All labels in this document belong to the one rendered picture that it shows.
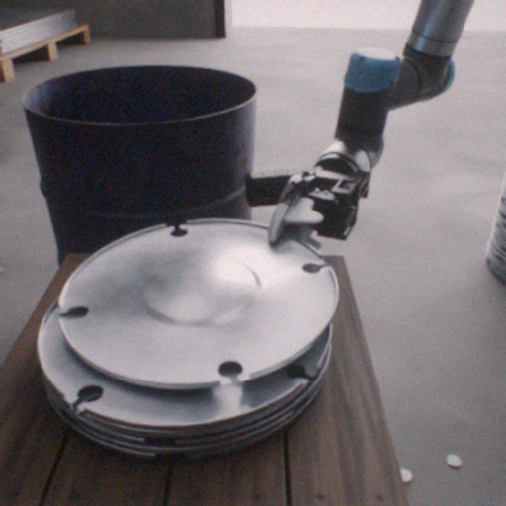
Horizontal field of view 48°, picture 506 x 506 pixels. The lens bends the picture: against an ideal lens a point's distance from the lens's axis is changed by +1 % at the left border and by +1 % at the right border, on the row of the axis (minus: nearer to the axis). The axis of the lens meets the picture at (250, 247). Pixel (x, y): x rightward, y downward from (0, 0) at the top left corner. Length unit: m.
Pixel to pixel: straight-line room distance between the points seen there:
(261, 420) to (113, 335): 0.17
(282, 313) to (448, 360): 0.67
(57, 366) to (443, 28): 0.70
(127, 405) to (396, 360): 0.75
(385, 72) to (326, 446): 0.54
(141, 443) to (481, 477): 0.63
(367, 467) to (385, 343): 0.71
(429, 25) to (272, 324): 0.55
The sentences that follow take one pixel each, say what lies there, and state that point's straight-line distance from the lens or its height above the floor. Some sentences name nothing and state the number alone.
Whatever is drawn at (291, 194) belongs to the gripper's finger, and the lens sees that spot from 0.72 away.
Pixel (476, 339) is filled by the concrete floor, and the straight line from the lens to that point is 1.27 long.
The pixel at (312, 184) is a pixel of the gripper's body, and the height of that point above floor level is 0.44.
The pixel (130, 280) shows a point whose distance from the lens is 0.64.
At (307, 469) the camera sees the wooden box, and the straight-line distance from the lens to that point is 0.50.
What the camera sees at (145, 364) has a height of 0.40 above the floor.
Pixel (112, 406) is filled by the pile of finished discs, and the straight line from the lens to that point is 0.51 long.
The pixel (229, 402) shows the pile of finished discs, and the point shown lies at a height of 0.39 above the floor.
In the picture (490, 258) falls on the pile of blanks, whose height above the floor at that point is 0.03.
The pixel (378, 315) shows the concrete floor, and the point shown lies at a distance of 1.28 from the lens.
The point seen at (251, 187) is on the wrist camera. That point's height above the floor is 0.43.
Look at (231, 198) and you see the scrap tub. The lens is 1.01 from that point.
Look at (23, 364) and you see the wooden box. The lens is 0.64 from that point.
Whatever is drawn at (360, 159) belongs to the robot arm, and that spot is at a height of 0.44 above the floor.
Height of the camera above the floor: 0.74
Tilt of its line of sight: 29 degrees down
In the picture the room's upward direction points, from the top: straight up
